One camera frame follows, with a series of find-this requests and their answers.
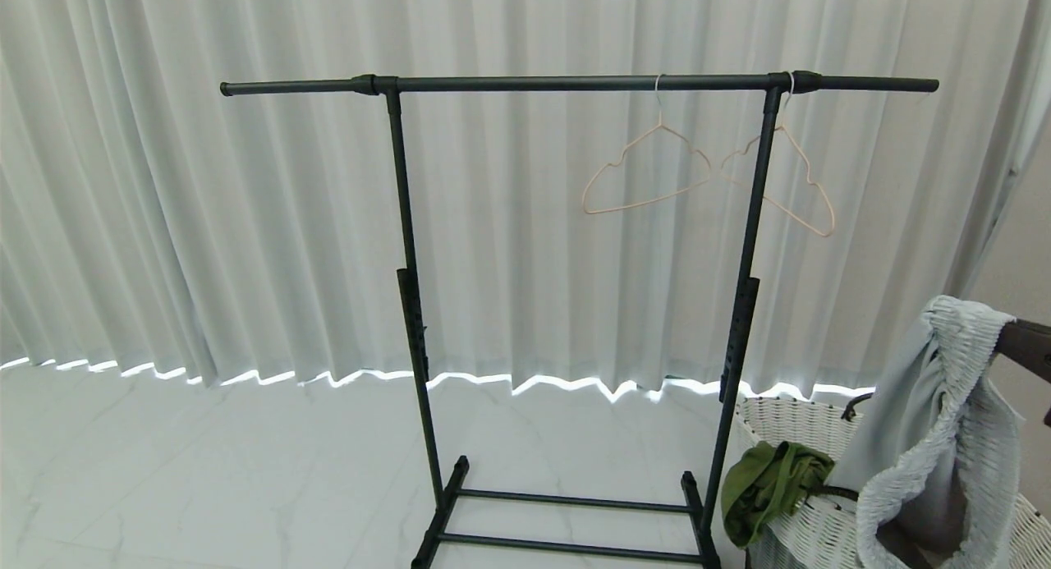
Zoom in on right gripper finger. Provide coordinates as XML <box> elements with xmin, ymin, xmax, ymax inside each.
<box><xmin>996</xmin><ymin>319</ymin><xmax>1051</xmax><ymax>383</ymax></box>

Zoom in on pale grey shorts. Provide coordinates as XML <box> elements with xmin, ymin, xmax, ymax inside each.
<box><xmin>824</xmin><ymin>295</ymin><xmax>1025</xmax><ymax>569</ymax></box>

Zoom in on green sleeveless shirt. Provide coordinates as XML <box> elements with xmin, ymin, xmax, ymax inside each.
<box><xmin>720</xmin><ymin>440</ymin><xmax>837</xmax><ymax>550</ymax></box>

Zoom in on pink clothes hanger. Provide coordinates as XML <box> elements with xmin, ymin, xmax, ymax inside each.
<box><xmin>582</xmin><ymin>74</ymin><xmax>713</xmax><ymax>217</ymax></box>
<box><xmin>721</xmin><ymin>72</ymin><xmax>836</xmax><ymax>238</ymax></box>

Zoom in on white laundry basket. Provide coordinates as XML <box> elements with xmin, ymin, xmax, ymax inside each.
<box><xmin>731</xmin><ymin>391</ymin><xmax>1051</xmax><ymax>569</ymax></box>

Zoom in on black clothes rack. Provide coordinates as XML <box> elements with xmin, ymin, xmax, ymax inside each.
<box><xmin>220</xmin><ymin>70</ymin><xmax>939</xmax><ymax>569</ymax></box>

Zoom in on white curtain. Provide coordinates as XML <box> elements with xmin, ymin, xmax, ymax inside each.
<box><xmin>0</xmin><ymin>0</ymin><xmax>1051</xmax><ymax>402</ymax></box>

